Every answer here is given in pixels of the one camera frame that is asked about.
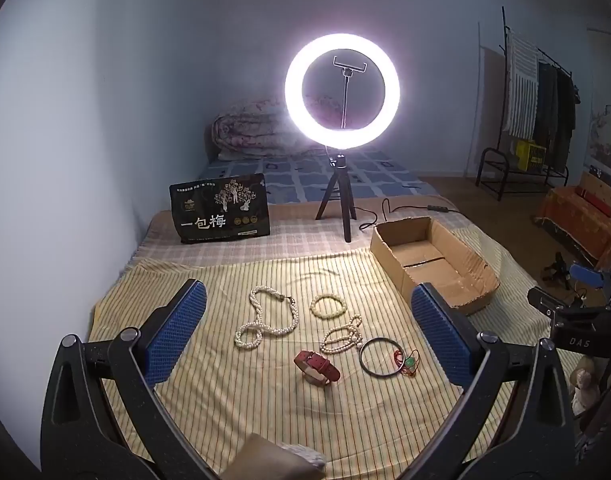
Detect dark hanging clothes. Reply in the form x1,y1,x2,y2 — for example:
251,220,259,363
533,60,581,171

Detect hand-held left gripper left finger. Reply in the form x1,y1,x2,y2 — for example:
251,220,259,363
40,278,208,480

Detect black thin bangle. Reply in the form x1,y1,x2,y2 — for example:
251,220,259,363
359,337,403,376

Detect yellow striped blanket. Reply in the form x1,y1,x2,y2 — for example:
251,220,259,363
88,225,586,480

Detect long white pearl necklace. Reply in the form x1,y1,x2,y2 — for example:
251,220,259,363
234,286,300,351

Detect black ring light cable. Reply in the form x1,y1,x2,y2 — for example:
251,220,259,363
358,199,459,233

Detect cream stuffed toy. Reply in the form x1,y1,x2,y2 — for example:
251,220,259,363
571,355,595,417

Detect folded floral quilt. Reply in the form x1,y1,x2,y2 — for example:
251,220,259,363
210,96,336,161

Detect cream pearl bracelet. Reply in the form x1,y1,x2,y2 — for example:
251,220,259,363
309,295,347,318

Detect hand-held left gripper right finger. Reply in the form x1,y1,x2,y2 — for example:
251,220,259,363
410,282,579,480

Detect tan cloth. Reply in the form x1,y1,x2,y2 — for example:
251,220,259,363
222,432,326,480

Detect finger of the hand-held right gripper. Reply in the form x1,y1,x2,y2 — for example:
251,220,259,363
569,262,611,288
527,286,586,322

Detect black floor gadget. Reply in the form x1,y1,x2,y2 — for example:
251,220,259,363
541,254,572,291

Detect beige plaid sheet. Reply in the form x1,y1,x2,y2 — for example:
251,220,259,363
135,195,466,266

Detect light wooden board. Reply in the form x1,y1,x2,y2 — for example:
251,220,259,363
578,170,611,218

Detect brown flat panel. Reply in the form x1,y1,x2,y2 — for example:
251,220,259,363
478,22,507,176

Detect yellow plastic crate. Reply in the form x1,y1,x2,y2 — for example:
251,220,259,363
514,139,549,171

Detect black mini tripod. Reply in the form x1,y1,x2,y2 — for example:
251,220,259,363
315,152,359,242

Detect black printed snack bag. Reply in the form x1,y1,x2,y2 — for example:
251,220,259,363
169,173,271,245

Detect black metal clothes rack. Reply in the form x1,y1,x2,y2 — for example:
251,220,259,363
475,6,583,202

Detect blue checked bedsheet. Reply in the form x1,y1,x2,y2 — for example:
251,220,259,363
200,152,439,206

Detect cardboard box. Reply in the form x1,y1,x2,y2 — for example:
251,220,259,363
369,216,501,317

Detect red strap wristwatch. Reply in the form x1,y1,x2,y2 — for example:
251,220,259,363
294,350,342,387

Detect white striped towel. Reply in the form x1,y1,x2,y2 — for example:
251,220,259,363
503,34,540,138

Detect white ring light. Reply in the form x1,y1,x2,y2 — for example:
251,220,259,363
284,32,401,147

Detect red flat box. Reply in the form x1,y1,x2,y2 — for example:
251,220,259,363
575,186,611,217

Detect landscape wall poster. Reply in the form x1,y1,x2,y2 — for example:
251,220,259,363
588,105,611,181

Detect white knitted cloth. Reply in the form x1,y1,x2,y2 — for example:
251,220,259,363
280,442,327,467

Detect red string green pendant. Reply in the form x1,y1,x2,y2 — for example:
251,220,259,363
393,347,421,377

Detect small-bead cream necklace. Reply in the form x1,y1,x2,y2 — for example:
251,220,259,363
319,314,363,356

